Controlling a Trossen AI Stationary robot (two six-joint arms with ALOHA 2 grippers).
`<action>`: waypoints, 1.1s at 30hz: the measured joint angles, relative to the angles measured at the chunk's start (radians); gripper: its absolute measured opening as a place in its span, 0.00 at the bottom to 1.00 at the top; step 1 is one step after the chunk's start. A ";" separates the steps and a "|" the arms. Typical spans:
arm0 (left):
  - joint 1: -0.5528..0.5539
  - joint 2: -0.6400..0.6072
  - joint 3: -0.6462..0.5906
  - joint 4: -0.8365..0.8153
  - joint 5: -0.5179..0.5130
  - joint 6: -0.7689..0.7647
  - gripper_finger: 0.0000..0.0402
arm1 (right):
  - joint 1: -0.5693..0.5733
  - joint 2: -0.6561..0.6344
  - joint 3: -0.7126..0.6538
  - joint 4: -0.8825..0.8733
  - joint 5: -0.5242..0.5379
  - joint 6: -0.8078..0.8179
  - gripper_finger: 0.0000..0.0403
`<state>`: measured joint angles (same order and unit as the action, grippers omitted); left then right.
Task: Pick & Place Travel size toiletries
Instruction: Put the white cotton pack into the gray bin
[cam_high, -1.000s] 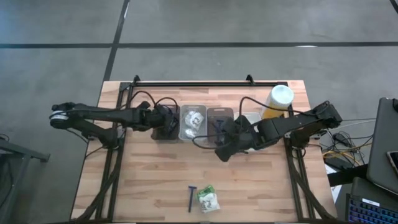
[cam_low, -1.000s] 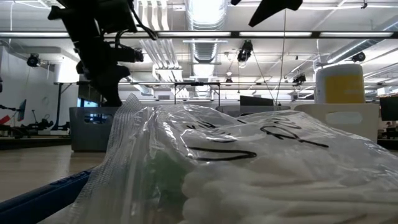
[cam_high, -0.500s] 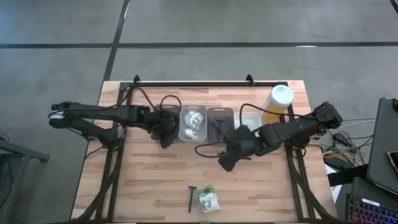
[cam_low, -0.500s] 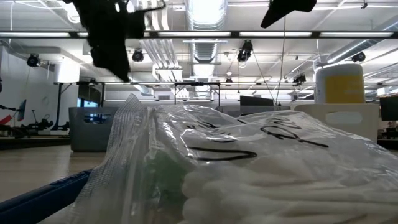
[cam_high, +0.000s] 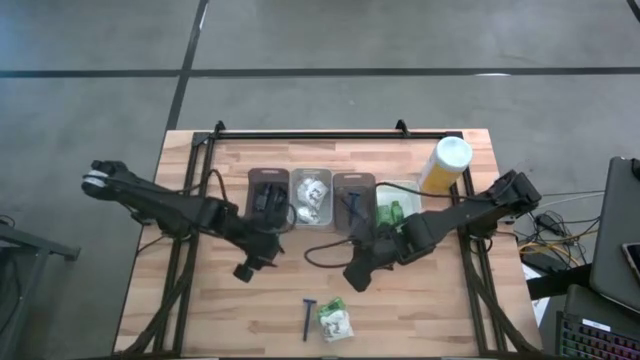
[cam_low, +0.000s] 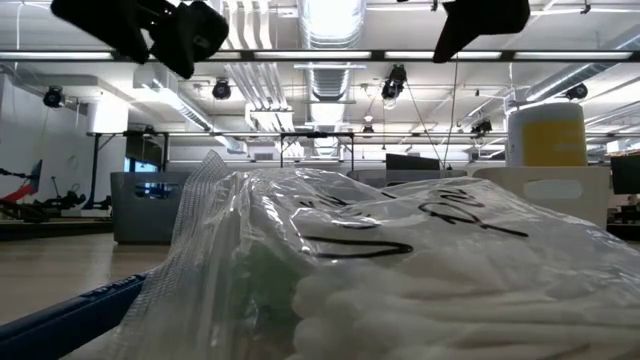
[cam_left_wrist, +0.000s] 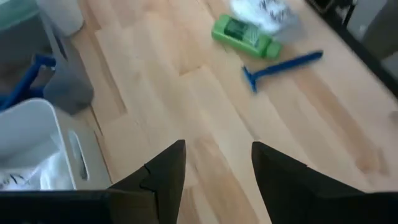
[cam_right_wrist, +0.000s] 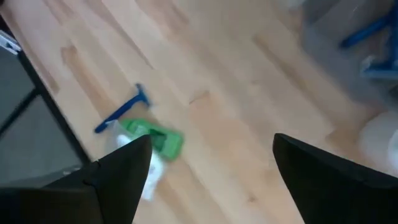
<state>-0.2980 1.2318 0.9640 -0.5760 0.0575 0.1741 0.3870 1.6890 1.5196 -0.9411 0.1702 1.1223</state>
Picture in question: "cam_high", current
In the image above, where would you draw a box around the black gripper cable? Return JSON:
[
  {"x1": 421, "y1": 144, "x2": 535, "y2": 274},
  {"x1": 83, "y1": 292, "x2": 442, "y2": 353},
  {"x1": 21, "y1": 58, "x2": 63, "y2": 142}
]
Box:
[
  {"x1": 303, "y1": 180, "x2": 454, "y2": 270},
  {"x1": 207, "y1": 168, "x2": 299, "y2": 235}
]

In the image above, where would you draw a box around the black aluminium table frame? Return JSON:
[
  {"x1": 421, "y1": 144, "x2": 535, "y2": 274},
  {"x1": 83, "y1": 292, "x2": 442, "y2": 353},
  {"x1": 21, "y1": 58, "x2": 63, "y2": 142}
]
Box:
[{"x1": 134, "y1": 119, "x2": 531, "y2": 359}]

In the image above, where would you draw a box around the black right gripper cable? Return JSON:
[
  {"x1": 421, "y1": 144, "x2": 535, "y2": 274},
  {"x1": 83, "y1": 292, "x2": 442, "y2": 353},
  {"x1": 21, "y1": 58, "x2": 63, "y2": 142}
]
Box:
[{"x1": 303, "y1": 180, "x2": 454, "y2": 270}]

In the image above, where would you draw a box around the backlit keyboard laptop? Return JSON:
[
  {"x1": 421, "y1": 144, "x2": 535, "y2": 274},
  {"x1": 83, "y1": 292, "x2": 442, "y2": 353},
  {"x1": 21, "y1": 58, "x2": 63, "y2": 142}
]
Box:
[{"x1": 555, "y1": 283, "x2": 640, "y2": 360}]

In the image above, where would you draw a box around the white paper sheet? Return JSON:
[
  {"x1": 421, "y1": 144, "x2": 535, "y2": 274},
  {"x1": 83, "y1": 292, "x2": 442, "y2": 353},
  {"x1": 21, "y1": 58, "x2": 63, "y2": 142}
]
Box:
[{"x1": 521, "y1": 263, "x2": 550, "y2": 326}]

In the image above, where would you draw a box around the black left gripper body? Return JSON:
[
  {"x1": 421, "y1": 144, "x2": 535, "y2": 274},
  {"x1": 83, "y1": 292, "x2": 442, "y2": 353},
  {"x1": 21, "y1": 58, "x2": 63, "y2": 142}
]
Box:
[{"x1": 239, "y1": 219, "x2": 284, "y2": 261}]

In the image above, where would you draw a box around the grey metal stand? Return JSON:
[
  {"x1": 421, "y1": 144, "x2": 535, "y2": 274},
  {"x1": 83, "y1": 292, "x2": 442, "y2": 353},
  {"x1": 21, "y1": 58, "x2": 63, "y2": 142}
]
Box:
[{"x1": 0, "y1": 219, "x2": 81, "y2": 360}]

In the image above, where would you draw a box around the black power brick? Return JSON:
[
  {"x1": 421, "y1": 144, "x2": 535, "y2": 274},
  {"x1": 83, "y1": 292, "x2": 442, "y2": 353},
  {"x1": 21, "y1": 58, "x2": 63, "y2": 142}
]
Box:
[{"x1": 523, "y1": 252, "x2": 556, "y2": 274}]

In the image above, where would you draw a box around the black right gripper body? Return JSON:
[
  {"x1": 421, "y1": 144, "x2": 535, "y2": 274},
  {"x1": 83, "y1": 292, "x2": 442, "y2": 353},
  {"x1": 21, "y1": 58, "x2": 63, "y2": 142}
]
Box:
[{"x1": 372, "y1": 219, "x2": 419, "y2": 266}]

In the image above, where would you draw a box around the yellow cable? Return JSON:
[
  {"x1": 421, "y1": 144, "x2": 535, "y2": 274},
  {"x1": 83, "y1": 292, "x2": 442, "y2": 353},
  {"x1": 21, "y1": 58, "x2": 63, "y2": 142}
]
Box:
[{"x1": 517, "y1": 228, "x2": 601, "y2": 252}]

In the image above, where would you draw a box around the white cable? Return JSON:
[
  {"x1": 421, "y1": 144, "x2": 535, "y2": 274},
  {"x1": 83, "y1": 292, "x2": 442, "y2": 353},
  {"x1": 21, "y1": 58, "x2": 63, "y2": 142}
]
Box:
[{"x1": 542, "y1": 191, "x2": 606, "y2": 212}]

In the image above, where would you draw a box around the black power adapter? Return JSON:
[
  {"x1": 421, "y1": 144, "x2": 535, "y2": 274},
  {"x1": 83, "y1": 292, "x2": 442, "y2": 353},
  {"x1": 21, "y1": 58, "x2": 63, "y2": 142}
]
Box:
[{"x1": 534, "y1": 213, "x2": 564, "y2": 236}]

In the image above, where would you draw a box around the white plastic bin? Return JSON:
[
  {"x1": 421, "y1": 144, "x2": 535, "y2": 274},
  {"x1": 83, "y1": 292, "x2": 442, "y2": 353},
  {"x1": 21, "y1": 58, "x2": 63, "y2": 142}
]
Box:
[{"x1": 374, "y1": 179, "x2": 422, "y2": 236}]

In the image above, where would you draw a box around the clear plastic bin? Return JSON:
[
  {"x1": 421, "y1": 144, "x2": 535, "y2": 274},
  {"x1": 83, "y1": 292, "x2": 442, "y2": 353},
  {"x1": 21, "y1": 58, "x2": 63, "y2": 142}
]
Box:
[{"x1": 289, "y1": 167, "x2": 334, "y2": 229}]

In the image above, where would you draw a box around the black smartphone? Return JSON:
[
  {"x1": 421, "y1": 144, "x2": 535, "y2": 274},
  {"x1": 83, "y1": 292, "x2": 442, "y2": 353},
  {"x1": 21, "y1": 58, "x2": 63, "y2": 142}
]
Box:
[{"x1": 621, "y1": 241, "x2": 640, "y2": 281}]

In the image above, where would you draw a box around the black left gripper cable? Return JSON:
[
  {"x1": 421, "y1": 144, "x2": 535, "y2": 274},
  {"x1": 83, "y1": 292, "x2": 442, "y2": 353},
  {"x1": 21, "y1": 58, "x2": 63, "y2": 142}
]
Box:
[{"x1": 207, "y1": 168, "x2": 299, "y2": 235}]

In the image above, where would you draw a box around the black strap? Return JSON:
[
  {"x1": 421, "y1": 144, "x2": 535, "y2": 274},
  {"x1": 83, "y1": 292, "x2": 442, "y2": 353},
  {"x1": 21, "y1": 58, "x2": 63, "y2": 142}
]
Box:
[{"x1": 525, "y1": 263, "x2": 594, "y2": 301}]

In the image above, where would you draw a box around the grey closed laptop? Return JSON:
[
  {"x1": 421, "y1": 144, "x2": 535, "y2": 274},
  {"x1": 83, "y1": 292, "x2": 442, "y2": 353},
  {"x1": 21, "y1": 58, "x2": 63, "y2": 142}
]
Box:
[{"x1": 588, "y1": 156, "x2": 640, "y2": 315}]

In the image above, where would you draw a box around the white yellow wipes canister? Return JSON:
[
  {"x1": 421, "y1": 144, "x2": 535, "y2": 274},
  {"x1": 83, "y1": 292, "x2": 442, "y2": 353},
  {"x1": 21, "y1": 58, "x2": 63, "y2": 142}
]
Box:
[{"x1": 417, "y1": 135, "x2": 474, "y2": 196}]

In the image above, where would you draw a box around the smoke grey plastic bin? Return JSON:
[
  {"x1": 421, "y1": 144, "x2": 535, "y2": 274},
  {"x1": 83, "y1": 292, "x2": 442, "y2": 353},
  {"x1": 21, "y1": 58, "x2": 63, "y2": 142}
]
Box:
[
  {"x1": 332, "y1": 172, "x2": 377, "y2": 236},
  {"x1": 247, "y1": 167, "x2": 291, "y2": 231}
]

